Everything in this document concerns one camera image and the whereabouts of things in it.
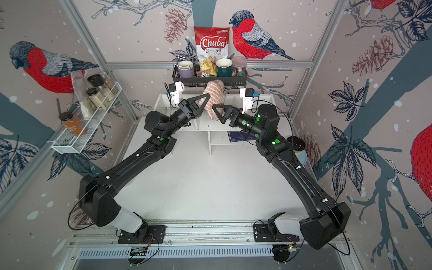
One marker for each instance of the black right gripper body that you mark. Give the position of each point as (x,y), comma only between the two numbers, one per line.
(247,124)

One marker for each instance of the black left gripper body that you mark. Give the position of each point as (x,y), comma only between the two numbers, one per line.
(181,117)

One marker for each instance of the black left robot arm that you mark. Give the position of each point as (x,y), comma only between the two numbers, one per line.
(96,194)

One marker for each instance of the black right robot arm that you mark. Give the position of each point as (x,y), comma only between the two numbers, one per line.
(327,218)

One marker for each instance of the dark blue book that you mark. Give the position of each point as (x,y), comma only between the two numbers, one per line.
(240,136)

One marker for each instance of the lilac mug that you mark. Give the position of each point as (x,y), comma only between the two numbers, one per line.
(186,69)

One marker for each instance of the yellow snack packet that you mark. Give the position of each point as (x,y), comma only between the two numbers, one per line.
(208,65)

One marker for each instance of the pink lidded jar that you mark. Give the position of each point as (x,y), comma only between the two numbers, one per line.
(239,64)

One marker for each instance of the green mug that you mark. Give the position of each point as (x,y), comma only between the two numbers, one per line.
(224,67)

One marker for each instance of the black bowl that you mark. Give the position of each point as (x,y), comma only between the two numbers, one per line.
(296,143)

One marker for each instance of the cream and blue plate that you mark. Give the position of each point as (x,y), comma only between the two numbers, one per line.
(302,156)

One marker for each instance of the red Chuba chips bag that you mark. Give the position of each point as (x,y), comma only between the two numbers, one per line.
(211,42)

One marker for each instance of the black lid spice jar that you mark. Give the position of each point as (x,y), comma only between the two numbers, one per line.
(97,82)
(97,99)

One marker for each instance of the clear plastic bag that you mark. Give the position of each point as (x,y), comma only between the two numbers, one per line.
(87,107)

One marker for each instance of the orange spice jar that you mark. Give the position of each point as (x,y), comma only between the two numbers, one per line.
(73,123)

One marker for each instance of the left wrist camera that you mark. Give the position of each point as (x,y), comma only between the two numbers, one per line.
(175,92)

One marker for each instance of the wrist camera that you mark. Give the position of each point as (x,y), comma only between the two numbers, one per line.
(248,96)
(175,92)

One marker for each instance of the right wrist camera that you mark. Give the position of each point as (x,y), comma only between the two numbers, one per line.
(248,96)

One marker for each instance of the black wall basket shelf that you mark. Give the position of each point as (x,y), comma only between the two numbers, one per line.
(239,81)

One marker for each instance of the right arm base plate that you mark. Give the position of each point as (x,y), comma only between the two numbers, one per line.
(276,233)

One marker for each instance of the aluminium mounting rail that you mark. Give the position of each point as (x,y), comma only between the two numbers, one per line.
(177,233)

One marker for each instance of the white wire wall rack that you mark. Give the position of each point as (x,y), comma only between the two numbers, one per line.
(68,142)

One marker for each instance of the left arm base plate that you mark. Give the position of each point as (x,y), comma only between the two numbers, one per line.
(141,234)

